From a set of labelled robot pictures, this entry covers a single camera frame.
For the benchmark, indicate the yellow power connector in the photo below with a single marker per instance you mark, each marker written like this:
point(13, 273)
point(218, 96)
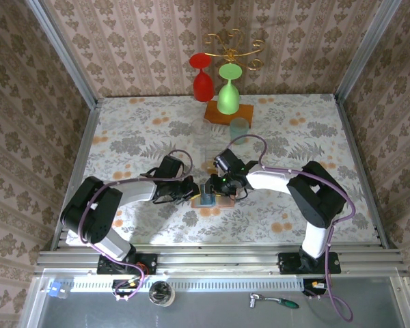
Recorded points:
point(134, 282)
point(316, 284)

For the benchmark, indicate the clear glass tumbler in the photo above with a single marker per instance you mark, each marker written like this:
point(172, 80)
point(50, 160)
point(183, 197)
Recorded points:
point(201, 130)

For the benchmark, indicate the green wine glass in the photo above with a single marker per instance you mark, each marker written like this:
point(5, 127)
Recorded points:
point(228, 99)

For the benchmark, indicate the pink leather card holder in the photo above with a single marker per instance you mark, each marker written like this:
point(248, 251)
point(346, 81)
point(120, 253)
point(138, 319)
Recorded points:
point(227, 202)

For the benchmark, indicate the round glass jar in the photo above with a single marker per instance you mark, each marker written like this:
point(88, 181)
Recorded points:
point(161, 294)

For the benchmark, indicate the orange wooden rack base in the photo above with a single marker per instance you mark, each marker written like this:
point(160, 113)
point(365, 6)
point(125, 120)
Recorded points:
point(213, 114)

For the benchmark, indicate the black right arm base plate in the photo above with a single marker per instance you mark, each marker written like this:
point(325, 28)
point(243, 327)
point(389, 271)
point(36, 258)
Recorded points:
point(287, 264)

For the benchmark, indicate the frosted teal tumbler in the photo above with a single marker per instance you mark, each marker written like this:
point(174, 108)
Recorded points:
point(239, 128)

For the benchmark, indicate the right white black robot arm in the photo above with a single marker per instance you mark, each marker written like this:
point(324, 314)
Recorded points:
point(270, 179)

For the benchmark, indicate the aluminium table side rail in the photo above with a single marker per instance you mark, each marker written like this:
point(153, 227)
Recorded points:
point(85, 143)
point(353, 143)

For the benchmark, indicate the clear acrylic tray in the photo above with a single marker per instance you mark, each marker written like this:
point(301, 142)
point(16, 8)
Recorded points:
point(208, 153)

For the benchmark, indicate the red wine glass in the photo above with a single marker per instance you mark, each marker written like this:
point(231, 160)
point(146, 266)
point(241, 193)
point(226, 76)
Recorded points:
point(203, 87)

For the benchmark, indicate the aluminium frame post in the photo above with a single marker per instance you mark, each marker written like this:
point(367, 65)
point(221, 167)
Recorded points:
point(64, 51)
point(365, 51)

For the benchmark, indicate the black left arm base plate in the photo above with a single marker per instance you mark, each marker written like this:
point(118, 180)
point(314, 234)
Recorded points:
point(147, 263)

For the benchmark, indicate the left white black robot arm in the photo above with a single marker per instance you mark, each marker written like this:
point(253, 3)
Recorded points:
point(136, 191)

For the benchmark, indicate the blue plastic connector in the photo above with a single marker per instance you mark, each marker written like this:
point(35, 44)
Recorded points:
point(54, 288)

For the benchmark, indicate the floral table cover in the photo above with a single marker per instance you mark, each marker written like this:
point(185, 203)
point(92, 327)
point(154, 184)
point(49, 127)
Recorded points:
point(259, 225)

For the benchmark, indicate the aluminium mounting rail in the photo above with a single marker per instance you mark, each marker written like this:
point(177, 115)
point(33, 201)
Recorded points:
point(218, 261)

